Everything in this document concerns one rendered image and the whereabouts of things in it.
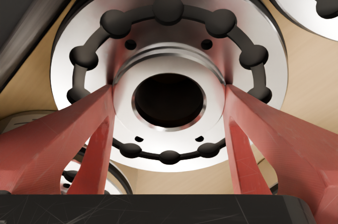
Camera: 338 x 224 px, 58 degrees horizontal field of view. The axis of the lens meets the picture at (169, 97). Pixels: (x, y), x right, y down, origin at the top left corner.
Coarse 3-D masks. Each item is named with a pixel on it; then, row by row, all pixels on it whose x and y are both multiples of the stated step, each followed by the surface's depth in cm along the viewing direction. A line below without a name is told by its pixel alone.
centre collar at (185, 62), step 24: (168, 48) 12; (120, 72) 12; (144, 72) 12; (168, 72) 12; (192, 72) 12; (216, 72) 12; (120, 96) 12; (216, 96) 12; (120, 120) 13; (144, 120) 13; (168, 120) 14; (192, 120) 13; (216, 120) 13
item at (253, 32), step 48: (96, 0) 11; (144, 0) 11; (192, 0) 11; (240, 0) 11; (96, 48) 12; (144, 48) 12; (192, 48) 12; (240, 48) 12; (144, 144) 15; (192, 144) 15
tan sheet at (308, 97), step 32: (288, 32) 15; (32, 64) 16; (288, 64) 16; (320, 64) 16; (0, 96) 17; (32, 96) 17; (288, 96) 17; (320, 96) 17; (256, 160) 20; (160, 192) 22; (192, 192) 22; (224, 192) 22
